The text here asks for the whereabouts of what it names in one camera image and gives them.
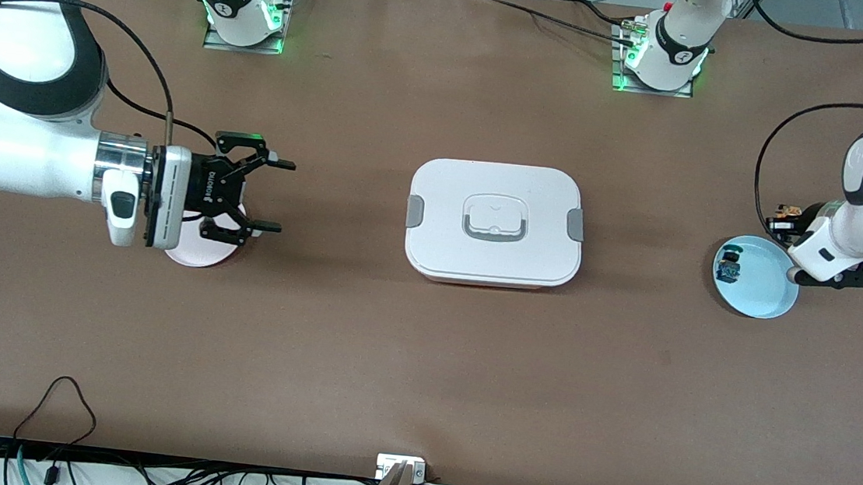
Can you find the light blue round plate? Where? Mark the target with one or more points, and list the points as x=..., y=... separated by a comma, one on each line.
x=755, y=290

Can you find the orange push-button switch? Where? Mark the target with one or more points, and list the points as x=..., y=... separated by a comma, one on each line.
x=788, y=209

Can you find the white round plate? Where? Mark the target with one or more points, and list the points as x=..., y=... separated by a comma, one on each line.
x=200, y=257

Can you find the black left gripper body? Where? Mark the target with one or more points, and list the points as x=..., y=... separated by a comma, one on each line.
x=807, y=217

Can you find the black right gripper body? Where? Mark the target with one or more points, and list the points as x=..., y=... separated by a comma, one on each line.
x=203, y=187

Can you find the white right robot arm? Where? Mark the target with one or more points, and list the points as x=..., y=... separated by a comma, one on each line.
x=17, y=151

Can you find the white lunch box grey clips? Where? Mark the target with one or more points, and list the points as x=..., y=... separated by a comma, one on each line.
x=451, y=197

